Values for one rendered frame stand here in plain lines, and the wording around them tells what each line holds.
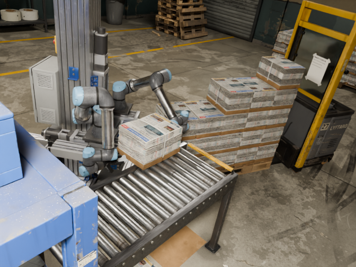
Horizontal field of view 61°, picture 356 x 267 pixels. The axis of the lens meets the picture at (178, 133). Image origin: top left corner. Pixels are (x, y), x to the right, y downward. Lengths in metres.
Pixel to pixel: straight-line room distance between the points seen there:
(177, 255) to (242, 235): 0.65
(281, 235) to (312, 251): 0.29
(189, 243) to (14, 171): 2.08
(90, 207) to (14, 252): 0.19
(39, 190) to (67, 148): 1.59
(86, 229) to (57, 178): 0.16
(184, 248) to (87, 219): 1.92
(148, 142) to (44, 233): 1.29
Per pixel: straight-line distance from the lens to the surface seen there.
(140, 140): 2.02
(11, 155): 0.87
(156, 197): 1.95
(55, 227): 0.83
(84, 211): 0.85
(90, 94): 1.92
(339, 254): 3.28
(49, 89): 2.56
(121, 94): 2.77
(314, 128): 3.70
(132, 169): 2.13
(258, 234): 3.04
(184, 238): 2.80
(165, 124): 2.23
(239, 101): 3.00
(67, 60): 2.46
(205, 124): 2.90
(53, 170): 0.93
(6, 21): 8.11
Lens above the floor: 2.13
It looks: 31 degrees down
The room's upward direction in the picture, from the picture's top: 9 degrees clockwise
